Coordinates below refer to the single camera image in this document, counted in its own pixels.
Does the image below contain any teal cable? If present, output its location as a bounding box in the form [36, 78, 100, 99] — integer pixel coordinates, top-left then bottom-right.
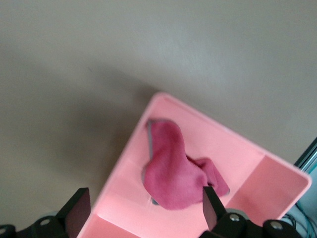
[282, 197, 317, 238]

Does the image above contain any pink plastic bin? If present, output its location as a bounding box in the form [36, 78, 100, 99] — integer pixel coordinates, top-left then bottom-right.
[76, 92, 313, 238]

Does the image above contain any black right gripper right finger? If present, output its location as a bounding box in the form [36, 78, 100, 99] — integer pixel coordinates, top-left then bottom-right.
[202, 185, 227, 230]

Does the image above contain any magenta cloth with grey backing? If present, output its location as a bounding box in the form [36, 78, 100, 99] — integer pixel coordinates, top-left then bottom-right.
[141, 118, 231, 212]

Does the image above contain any aluminium frame rail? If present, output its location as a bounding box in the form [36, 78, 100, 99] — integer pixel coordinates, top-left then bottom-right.
[293, 135, 317, 176]

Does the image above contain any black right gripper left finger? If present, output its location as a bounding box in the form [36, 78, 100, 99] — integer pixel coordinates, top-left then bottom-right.
[57, 187, 92, 237]

